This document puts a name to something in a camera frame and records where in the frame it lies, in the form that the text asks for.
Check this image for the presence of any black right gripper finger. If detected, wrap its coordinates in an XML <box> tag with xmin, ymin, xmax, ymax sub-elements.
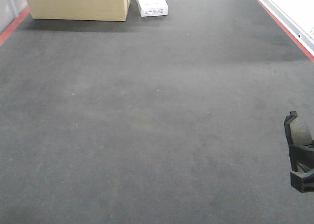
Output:
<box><xmin>290</xmin><ymin>170</ymin><xmax>314</xmax><ymax>193</ymax></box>
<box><xmin>288</xmin><ymin>144</ymin><xmax>314</xmax><ymax>172</ymax></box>

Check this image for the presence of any brake pad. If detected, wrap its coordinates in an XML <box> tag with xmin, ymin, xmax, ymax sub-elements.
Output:
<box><xmin>284</xmin><ymin>111</ymin><xmax>314</xmax><ymax>172</ymax></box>

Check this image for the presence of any white long carton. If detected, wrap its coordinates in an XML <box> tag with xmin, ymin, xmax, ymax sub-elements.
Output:
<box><xmin>136</xmin><ymin>0</ymin><xmax>168</xmax><ymax>17</ymax></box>

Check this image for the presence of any large cardboard box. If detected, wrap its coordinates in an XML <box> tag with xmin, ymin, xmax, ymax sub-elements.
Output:
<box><xmin>26</xmin><ymin>0</ymin><xmax>131</xmax><ymax>21</ymax></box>

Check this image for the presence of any conveyor aluminium side rail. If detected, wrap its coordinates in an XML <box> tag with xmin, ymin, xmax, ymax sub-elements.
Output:
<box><xmin>257</xmin><ymin>0</ymin><xmax>314</xmax><ymax>61</ymax></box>

